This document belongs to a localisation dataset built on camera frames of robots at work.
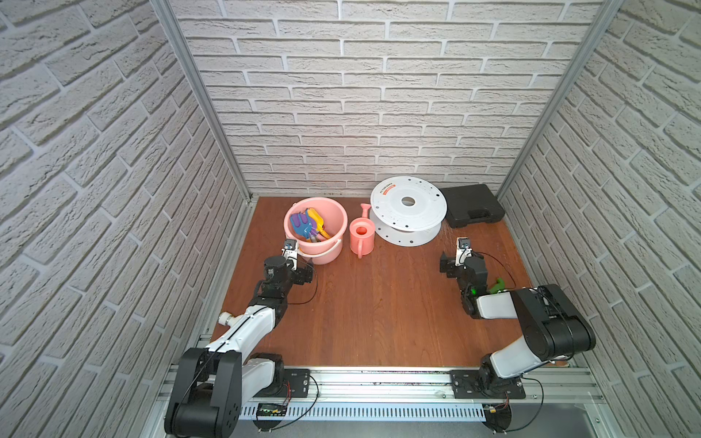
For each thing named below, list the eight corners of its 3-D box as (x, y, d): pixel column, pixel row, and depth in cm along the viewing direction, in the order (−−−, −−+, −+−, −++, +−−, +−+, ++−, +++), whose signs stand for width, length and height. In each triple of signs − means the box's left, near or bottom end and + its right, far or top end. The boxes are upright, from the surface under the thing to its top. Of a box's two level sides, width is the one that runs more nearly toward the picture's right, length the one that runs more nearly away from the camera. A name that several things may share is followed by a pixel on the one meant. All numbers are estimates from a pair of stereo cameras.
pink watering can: (350, 262, 100) (349, 244, 91) (351, 222, 112) (350, 203, 103) (373, 262, 100) (375, 244, 91) (372, 222, 112) (373, 203, 103)
